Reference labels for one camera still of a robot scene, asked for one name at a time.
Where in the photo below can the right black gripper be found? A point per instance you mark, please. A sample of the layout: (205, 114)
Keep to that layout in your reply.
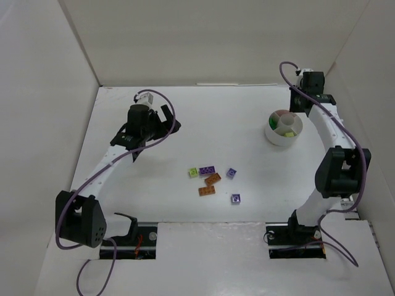
(298, 103)

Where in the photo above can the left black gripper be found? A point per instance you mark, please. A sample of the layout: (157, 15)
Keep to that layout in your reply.
(163, 122)

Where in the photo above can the green 2x4 lego brick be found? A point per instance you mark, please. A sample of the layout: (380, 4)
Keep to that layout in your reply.
(273, 123)

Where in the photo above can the purple 2x4 lego brick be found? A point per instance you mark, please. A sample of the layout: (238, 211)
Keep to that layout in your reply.
(207, 170)

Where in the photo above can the orange 2x4 lego brick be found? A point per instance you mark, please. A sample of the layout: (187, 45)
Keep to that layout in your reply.
(212, 179)

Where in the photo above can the lavender 2x2 lego brick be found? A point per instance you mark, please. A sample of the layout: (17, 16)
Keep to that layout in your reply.
(231, 173)
(235, 199)

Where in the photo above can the red 2x4 lego brick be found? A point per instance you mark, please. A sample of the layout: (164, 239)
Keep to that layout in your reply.
(283, 112)

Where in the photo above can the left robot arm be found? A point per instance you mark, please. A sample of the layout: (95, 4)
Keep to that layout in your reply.
(80, 220)

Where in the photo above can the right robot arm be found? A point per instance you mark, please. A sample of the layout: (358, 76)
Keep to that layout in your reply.
(339, 174)

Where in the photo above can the white divided round container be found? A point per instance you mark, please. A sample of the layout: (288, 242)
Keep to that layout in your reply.
(286, 123)

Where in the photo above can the orange 2x4 lego plate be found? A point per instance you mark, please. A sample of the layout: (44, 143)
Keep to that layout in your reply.
(204, 191)

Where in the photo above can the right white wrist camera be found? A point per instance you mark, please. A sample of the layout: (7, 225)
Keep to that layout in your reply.
(300, 74)

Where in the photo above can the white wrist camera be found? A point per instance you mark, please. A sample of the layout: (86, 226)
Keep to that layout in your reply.
(145, 98)
(300, 74)

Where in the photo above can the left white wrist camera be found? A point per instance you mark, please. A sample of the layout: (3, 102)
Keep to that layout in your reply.
(145, 98)

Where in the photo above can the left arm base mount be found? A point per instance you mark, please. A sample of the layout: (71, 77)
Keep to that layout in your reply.
(142, 247)

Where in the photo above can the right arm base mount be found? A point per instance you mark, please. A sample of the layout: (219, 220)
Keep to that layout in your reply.
(287, 243)

